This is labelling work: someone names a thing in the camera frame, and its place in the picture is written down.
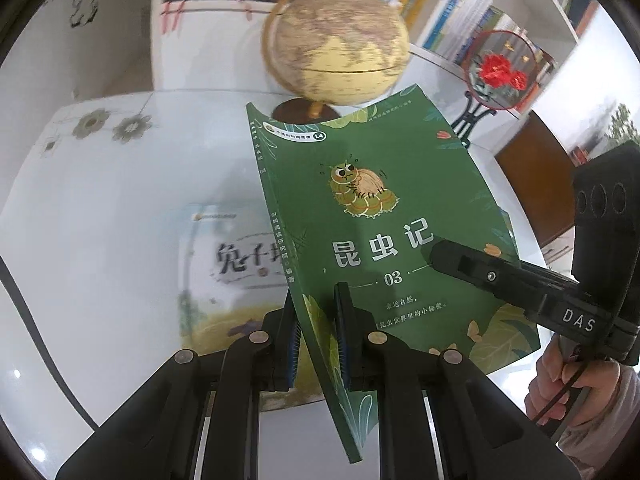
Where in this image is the black cable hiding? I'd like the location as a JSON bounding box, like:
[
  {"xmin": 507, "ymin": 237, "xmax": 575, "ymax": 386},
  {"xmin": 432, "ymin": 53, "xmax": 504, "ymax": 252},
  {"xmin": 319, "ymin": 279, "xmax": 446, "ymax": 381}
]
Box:
[{"xmin": 0, "ymin": 255, "xmax": 98, "ymax": 431}]

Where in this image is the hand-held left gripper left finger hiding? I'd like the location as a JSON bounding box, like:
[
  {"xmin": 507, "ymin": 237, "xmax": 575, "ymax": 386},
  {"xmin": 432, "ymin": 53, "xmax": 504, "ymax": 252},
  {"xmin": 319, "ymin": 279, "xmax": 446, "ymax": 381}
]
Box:
[{"xmin": 55, "ymin": 289, "xmax": 303, "ymax": 480}]

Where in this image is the row of pale blue books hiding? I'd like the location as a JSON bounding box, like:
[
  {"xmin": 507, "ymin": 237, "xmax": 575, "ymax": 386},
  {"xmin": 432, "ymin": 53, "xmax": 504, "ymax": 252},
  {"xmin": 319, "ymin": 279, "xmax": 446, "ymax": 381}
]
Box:
[{"xmin": 425, "ymin": 0, "xmax": 556, "ymax": 68}]

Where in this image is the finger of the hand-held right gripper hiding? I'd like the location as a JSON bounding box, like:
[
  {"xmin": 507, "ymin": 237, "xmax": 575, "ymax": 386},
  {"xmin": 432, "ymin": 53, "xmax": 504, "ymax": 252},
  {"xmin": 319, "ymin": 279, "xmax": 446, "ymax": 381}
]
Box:
[{"xmin": 429, "ymin": 238, "xmax": 571, "ymax": 312}]

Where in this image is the white yellow rabbit book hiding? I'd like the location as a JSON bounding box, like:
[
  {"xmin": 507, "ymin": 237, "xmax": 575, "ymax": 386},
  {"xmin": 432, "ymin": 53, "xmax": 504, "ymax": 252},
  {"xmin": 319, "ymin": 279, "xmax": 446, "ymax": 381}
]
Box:
[{"xmin": 177, "ymin": 202, "xmax": 323, "ymax": 406}]

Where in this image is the white bookshelf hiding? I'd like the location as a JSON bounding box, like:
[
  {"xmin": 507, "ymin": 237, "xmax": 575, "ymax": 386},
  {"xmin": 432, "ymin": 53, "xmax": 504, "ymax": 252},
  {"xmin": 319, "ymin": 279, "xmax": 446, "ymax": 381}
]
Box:
[{"xmin": 150, "ymin": 0, "xmax": 618, "ymax": 96}]

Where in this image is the green caterpillar book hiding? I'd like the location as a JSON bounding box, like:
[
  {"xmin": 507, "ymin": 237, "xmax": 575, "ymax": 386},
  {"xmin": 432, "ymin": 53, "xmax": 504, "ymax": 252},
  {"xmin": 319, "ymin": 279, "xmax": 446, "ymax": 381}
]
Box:
[{"xmin": 245, "ymin": 84, "xmax": 541, "ymax": 465}]

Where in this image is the person's right hand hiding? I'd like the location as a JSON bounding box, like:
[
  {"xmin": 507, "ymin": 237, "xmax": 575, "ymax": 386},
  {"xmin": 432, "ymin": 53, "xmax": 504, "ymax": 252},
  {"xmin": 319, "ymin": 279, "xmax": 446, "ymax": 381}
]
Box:
[{"xmin": 525, "ymin": 337, "xmax": 622, "ymax": 438}]

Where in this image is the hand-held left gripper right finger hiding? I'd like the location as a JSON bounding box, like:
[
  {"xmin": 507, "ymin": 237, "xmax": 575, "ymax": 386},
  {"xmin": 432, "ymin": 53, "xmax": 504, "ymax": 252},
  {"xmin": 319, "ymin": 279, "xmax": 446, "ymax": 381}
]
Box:
[{"xmin": 334, "ymin": 281, "xmax": 583, "ymax": 480}]

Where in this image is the brown wooden cabinet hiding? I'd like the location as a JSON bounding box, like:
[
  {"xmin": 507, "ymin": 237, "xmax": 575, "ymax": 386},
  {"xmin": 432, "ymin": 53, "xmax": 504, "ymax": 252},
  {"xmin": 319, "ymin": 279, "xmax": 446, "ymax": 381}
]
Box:
[{"xmin": 494, "ymin": 110, "xmax": 583, "ymax": 266}]

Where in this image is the yellow globe on wooden base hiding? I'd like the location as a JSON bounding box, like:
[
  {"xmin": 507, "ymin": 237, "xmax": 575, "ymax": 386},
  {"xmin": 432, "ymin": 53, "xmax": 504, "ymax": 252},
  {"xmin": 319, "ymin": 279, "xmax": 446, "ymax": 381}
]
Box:
[{"xmin": 262, "ymin": 0, "xmax": 411, "ymax": 123}]

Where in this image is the round red flower fan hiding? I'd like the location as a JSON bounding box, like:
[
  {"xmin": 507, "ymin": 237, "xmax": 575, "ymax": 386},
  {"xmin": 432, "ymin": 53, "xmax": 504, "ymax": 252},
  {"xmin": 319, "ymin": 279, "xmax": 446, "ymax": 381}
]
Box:
[{"xmin": 462, "ymin": 30, "xmax": 556, "ymax": 113}]

